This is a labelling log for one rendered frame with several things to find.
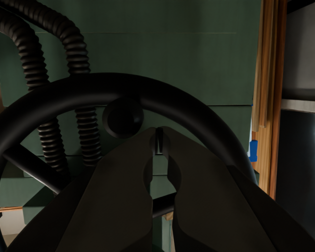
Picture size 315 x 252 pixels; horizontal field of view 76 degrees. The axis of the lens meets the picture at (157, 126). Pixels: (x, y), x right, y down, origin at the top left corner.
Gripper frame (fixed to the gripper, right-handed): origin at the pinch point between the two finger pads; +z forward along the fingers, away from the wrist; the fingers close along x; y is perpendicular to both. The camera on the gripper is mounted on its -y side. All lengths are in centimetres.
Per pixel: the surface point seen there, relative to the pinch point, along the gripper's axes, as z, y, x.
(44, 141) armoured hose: 9.4, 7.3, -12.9
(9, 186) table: 17.1, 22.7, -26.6
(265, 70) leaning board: 143, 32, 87
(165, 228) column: 38, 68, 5
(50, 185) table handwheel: 3.0, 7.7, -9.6
